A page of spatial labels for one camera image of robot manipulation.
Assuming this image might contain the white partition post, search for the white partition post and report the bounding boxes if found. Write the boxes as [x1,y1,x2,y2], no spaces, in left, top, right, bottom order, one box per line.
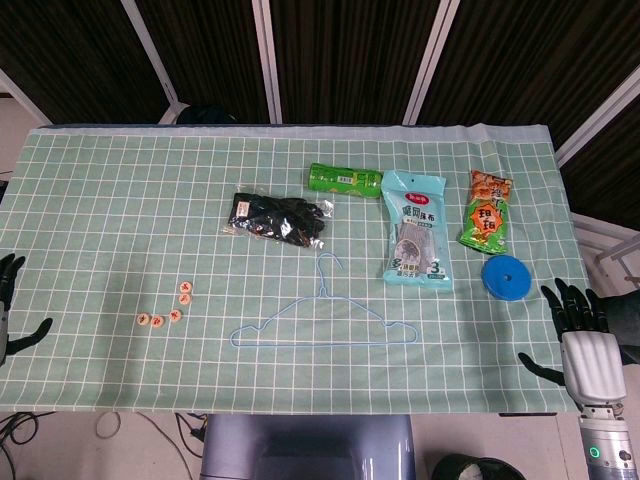
[0,67,52,125]
[553,63,640,169]
[251,0,284,125]
[119,0,190,125]
[401,0,462,126]

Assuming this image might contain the green checked tablecloth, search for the green checked tablecloth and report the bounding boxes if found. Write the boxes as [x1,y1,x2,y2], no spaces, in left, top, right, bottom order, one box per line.
[0,123,605,415]

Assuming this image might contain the green and orange snack bag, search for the green and orange snack bag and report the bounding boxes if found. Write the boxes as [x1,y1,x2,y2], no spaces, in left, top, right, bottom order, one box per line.
[457,169,516,256]

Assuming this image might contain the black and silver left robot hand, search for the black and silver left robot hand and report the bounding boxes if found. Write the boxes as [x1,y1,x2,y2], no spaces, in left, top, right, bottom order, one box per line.
[0,253,54,367]

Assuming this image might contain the blue round disc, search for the blue round disc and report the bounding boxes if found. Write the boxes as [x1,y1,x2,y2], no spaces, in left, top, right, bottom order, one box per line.
[480,254,534,302]

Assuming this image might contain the light blue cleaning cloth package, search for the light blue cleaning cloth package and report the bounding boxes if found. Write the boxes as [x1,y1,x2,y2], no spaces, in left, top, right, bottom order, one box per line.
[380,169,455,294]

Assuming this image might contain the black gloves in clear bag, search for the black gloves in clear bag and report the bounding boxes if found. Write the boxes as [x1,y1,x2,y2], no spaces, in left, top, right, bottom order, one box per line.
[222,191,335,250]

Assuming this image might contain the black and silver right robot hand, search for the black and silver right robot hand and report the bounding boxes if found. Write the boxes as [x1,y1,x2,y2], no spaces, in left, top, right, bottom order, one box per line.
[518,278,627,414]

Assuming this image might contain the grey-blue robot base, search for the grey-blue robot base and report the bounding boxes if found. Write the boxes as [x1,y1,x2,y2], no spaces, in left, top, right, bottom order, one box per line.
[199,413,417,480]

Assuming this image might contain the black floor cable bundle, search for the black floor cable bundle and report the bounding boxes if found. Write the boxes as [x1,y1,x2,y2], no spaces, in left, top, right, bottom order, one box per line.
[0,410,57,480]

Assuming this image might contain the light blue wire hanger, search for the light blue wire hanger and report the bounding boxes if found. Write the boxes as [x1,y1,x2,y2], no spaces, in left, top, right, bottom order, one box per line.
[229,252,419,349]

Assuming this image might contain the green roll pack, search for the green roll pack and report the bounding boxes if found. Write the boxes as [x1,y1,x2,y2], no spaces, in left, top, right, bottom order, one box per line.
[307,162,385,200]

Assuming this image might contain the black trash bin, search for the black trash bin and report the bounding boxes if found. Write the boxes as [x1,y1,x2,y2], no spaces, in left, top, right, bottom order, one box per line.
[430,453,526,480]

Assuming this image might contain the black cable with plug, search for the black cable with plug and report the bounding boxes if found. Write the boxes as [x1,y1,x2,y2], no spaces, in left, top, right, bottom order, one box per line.
[174,412,211,459]

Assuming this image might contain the white metal frame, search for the white metal frame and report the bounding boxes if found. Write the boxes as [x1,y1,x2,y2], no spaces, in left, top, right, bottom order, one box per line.
[569,212,640,291]

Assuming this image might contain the black object behind table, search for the black object behind table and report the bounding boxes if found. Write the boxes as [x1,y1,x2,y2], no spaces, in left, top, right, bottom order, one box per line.
[175,103,240,126]

